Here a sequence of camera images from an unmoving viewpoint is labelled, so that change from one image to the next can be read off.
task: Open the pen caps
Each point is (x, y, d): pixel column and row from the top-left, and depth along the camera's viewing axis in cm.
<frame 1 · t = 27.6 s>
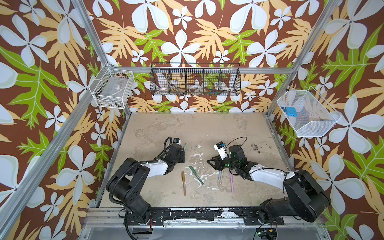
left hand: (181, 150, 95), fingers open
right hand: (209, 160, 86), fingers open
dark green pen: (196, 174, 90), on the table
grey blue pen: (220, 174, 90), on the table
pink pen: (231, 180, 88), on the table
blue object in basket: (291, 111, 87), point 27 cm above the table

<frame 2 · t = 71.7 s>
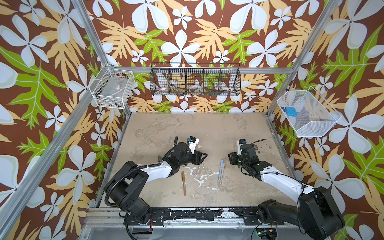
left hand: (203, 152, 85), fingers open
right hand: (228, 154, 88), fingers open
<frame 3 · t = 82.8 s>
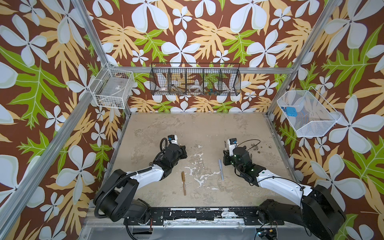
left hand: (184, 144, 89), fingers closed
right hand: (223, 150, 86), fingers closed
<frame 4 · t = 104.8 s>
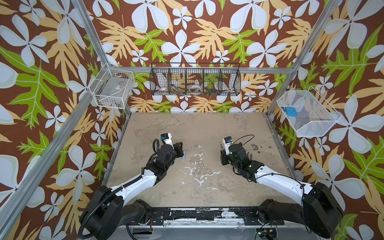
left hand: (181, 141, 84), fingers closed
right hand: (221, 150, 86), fingers closed
